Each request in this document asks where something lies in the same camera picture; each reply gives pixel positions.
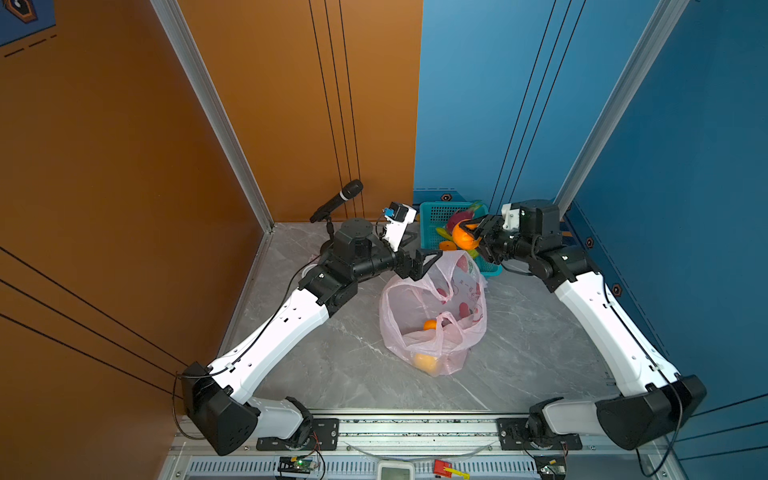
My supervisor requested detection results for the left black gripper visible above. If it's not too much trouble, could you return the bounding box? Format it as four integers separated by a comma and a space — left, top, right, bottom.
349, 230, 440, 286

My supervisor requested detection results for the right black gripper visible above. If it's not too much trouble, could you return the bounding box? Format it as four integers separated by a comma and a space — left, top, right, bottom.
459, 214, 538, 266

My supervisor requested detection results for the pink dragon fruit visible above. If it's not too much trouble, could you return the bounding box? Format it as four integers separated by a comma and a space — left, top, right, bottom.
445, 202, 485, 234

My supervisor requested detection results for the pink plastic bag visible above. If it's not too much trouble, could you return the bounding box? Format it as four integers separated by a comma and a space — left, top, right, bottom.
379, 251, 488, 377

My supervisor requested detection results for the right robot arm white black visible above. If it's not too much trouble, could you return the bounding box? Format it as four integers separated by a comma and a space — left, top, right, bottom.
456, 200, 707, 450

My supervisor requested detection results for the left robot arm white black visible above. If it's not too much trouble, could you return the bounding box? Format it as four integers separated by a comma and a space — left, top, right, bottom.
179, 218, 443, 456

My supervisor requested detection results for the yellow banana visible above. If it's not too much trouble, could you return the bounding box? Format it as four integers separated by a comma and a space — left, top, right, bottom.
435, 227, 452, 240

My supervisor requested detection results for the teal plastic basket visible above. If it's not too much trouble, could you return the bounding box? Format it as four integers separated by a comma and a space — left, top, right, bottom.
419, 201, 488, 250

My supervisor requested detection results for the black microphone on stand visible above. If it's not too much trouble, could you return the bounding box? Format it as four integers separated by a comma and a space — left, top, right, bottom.
309, 179, 364, 240

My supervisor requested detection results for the red yellow button box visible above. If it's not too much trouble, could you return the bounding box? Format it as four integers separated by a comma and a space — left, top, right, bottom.
433, 460, 470, 480

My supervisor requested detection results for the white display device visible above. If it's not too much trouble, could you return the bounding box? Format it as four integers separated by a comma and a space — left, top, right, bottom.
376, 460, 415, 480

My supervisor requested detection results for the green circuit board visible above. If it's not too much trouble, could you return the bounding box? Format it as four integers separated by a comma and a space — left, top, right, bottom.
276, 456, 319, 479

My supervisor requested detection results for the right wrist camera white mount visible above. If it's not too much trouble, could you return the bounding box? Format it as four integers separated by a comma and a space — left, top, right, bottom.
501, 203, 521, 232

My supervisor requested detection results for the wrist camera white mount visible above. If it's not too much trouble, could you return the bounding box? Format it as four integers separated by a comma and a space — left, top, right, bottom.
383, 202, 417, 252
501, 203, 521, 232

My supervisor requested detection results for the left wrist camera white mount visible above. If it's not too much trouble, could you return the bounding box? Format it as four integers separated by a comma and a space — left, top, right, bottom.
383, 202, 417, 252

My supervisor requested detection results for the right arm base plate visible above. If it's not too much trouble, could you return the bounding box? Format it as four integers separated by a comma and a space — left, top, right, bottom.
495, 417, 583, 453

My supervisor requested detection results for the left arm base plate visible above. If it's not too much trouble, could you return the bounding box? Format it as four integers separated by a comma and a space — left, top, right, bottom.
256, 417, 340, 452

